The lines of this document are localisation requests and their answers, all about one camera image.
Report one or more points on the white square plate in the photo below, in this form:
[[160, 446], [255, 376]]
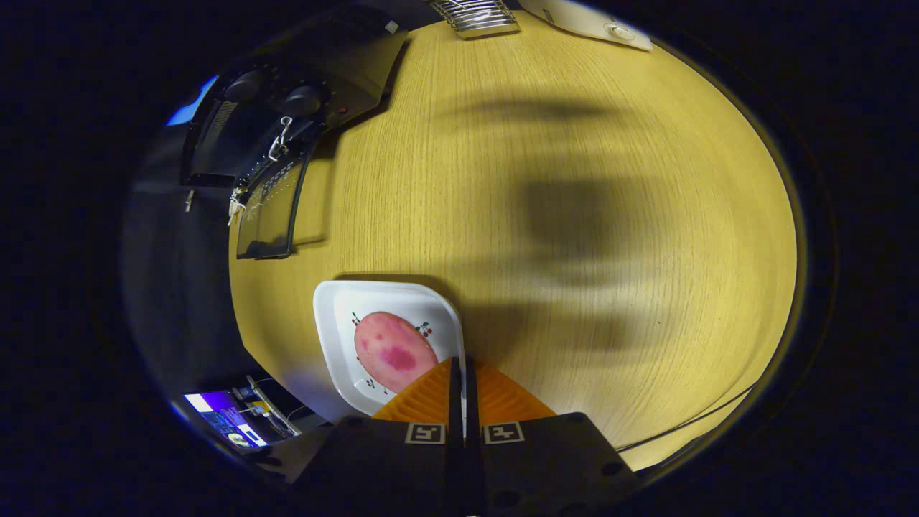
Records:
[[337, 323]]

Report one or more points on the pink spotted food piece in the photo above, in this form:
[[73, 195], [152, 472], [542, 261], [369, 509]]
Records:
[[391, 352]]

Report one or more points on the computer screen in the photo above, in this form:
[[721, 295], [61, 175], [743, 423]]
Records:
[[222, 416]]

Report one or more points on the white bread toaster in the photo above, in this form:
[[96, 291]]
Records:
[[581, 21]]

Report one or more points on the black toaster oven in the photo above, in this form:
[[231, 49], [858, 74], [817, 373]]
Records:
[[344, 57]]

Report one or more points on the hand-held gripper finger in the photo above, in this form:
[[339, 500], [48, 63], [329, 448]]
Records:
[[456, 445], [474, 445]]

